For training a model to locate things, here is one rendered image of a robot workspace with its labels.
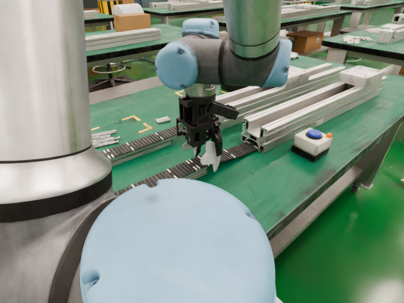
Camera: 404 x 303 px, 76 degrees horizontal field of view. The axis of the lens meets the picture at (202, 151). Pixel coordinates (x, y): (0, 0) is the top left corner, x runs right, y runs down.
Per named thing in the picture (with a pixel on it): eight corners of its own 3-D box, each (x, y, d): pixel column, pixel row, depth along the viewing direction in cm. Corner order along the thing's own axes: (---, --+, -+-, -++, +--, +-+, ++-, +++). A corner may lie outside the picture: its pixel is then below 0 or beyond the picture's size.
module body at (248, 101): (223, 130, 93) (224, 107, 88) (205, 119, 99) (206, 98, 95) (340, 83, 133) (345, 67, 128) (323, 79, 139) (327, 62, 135)
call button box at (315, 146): (312, 163, 76) (318, 145, 73) (286, 148, 83) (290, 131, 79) (327, 153, 80) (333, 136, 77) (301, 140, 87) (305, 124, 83)
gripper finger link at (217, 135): (208, 155, 68) (202, 123, 66) (214, 153, 69) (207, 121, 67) (220, 157, 64) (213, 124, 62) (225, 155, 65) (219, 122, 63)
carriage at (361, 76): (361, 94, 105) (367, 78, 101) (335, 87, 113) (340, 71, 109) (379, 86, 113) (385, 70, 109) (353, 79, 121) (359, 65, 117)
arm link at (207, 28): (173, 21, 49) (189, 16, 56) (176, 79, 55) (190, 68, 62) (213, 23, 47) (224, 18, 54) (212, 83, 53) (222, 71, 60)
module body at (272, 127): (263, 154, 80) (267, 130, 75) (240, 140, 87) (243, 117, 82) (379, 94, 120) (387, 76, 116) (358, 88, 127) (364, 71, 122)
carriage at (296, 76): (284, 94, 105) (287, 78, 101) (263, 87, 112) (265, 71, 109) (307, 86, 113) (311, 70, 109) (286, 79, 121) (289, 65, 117)
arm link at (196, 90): (204, 68, 62) (226, 76, 57) (203, 86, 65) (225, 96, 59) (177, 73, 58) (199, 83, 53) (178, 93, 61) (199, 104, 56)
